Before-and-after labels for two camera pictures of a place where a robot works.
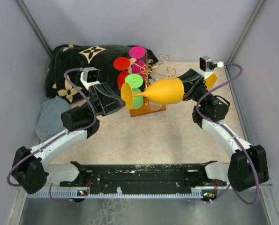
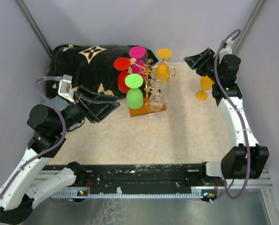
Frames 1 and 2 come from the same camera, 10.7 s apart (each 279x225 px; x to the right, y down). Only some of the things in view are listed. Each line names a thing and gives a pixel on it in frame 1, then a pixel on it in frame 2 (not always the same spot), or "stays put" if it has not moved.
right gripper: x=188 y=79 -> x=196 y=62
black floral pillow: x=64 y=57 stays put
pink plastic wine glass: x=138 y=66 stays put
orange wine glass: x=168 y=91 -> x=162 y=71
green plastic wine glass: x=135 y=81 stays put
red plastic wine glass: x=122 y=63 stays put
